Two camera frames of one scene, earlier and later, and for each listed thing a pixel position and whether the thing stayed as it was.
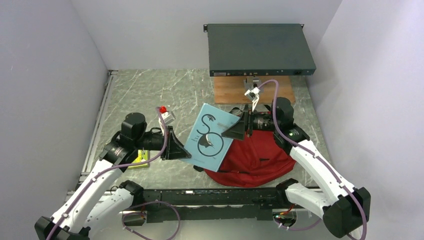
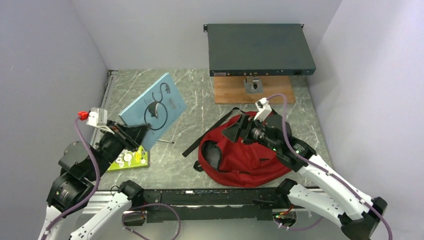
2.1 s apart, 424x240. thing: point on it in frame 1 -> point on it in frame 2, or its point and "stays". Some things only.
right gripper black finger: x=237 y=131 stays
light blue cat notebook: x=206 y=144 -> x=159 y=106
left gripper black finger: x=175 y=149 -> x=137 y=133
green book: x=143 y=155 stays
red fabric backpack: x=258 y=161 stays
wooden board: x=231 y=90 stays
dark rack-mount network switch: x=258 y=49 stays
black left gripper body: x=163 y=156 -> x=121 y=134
